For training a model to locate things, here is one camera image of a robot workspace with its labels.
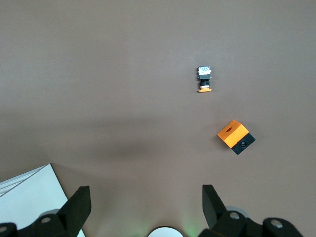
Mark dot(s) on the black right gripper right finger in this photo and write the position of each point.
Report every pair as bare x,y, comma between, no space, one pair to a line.
214,212

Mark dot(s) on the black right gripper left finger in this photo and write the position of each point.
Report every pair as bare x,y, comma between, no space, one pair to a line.
74,212

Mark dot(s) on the white drawer cabinet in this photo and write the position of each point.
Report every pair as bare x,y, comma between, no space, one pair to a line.
29,192

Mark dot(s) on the orange cap push button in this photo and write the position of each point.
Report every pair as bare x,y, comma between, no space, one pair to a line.
205,79

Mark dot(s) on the orange and black box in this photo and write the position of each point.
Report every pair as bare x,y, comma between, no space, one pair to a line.
232,134

